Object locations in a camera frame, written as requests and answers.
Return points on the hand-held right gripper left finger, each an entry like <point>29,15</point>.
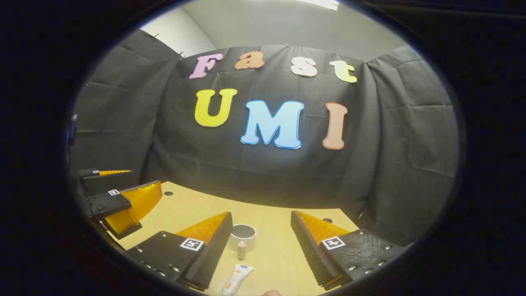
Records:
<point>213,250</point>

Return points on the white cup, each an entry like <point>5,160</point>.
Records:
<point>250,241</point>

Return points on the white toothpaste tube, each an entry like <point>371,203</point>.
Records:
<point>236,279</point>

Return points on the wooden desktop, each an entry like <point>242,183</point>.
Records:
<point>271,230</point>

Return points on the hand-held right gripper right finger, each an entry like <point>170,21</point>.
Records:
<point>308,250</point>

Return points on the black backdrop cloth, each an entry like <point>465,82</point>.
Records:
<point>267,172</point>

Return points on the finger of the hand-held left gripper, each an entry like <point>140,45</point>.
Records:
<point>111,183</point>
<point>107,203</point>

